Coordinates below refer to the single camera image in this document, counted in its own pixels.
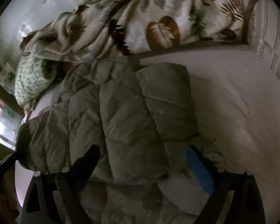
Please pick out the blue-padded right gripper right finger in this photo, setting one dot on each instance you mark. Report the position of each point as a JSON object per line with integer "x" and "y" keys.
{"x": 209, "y": 179}

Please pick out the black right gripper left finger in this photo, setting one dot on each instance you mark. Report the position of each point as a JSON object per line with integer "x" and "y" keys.
{"x": 71, "y": 183}

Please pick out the olive green quilted jacket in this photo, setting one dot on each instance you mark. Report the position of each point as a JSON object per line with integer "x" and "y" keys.
{"x": 143, "y": 122}

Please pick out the light grey mattress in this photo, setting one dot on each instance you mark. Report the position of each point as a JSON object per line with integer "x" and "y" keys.
{"x": 236, "y": 98}

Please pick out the green white patterned pillow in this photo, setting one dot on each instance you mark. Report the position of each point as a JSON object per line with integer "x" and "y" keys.
{"x": 33, "y": 75}

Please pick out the striped floral sofa cushion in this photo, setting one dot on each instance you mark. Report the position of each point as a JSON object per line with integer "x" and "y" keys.
{"x": 264, "y": 33}

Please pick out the leaf-print beige blanket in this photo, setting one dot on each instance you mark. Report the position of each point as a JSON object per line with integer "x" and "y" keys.
{"x": 105, "y": 28}

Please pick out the window with frame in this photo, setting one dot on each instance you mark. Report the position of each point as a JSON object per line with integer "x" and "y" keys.
{"x": 10, "y": 121}

